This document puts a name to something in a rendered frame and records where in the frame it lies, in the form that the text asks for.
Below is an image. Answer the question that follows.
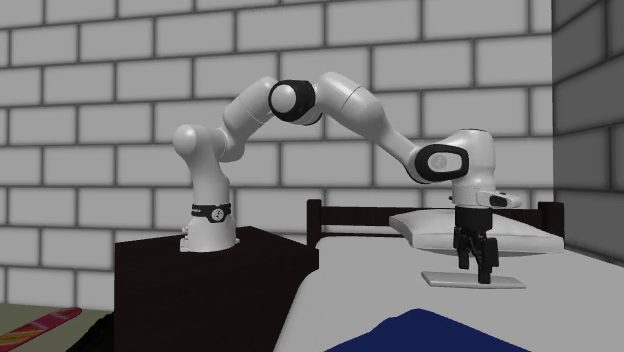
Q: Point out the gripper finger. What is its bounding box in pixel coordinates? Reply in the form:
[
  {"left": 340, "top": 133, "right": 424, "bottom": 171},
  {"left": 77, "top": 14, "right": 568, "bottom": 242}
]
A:
[
  {"left": 452, "top": 226, "right": 478, "bottom": 271},
  {"left": 475, "top": 235, "right": 500, "bottom": 285}
]

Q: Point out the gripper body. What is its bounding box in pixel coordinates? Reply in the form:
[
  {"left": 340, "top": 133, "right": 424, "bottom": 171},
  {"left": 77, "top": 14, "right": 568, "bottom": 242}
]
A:
[{"left": 453, "top": 205, "right": 494, "bottom": 245}]

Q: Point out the flat white tablet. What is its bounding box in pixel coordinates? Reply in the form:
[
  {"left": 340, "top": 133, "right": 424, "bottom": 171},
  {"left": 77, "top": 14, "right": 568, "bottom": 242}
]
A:
[{"left": 420, "top": 270, "right": 528, "bottom": 290}]

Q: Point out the white pillow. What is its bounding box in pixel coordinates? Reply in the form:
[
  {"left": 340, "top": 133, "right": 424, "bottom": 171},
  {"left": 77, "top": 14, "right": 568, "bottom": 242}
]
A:
[{"left": 388, "top": 208, "right": 566, "bottom": 257}]

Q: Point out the dark blue blanket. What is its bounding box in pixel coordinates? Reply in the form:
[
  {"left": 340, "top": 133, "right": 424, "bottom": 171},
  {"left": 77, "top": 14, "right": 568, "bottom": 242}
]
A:
[{"left": 323, "top": 307, "right": 533, "bottom": 352}]

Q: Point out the bed with dark headboard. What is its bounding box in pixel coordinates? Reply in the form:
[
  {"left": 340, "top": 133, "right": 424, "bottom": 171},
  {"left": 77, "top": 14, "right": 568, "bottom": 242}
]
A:
[{"left": 272, "top": 198, "right": 624, "bottom": 352}]

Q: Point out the dark robot stand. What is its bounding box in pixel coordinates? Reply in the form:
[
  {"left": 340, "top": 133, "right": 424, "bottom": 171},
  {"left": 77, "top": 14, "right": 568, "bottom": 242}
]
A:
[{"left": 113, "top": 225, "right": 321, "bottom": 352}]

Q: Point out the red flat board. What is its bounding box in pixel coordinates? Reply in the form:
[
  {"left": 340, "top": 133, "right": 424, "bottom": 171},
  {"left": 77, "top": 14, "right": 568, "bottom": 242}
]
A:
[{"left": 0, "top": 306, "right": 84, "bottom": 352}]

